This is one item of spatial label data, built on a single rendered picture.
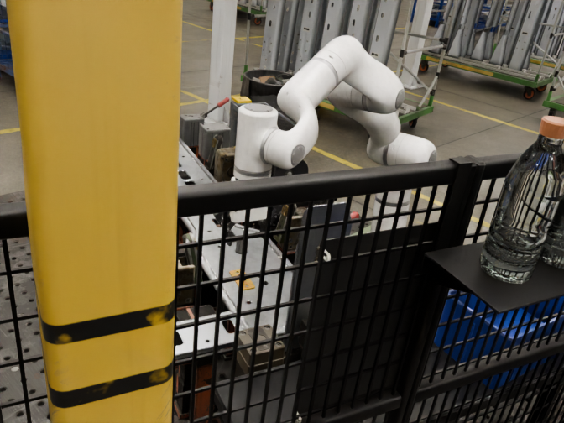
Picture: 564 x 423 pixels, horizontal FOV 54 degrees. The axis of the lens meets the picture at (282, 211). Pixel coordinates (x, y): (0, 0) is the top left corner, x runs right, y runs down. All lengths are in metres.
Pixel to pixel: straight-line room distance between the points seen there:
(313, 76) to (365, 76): 0.19
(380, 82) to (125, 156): 1.14
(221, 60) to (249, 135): 4.22
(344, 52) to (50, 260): 1.07
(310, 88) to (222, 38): 4.07
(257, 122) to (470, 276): 0.60
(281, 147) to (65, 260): 0.77
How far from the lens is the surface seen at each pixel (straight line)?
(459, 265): 0.73
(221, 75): 5.39
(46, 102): 0.36
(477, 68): 8.82
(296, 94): 1.24
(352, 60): 1.39
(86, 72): 0.36
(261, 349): 1.09
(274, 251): 1.50
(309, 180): 0.58
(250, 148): 1.17
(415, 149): 1.80
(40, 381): 1.58
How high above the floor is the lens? 1.78
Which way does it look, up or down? 27 degrees down
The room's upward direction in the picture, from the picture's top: 7 degrees clockwise
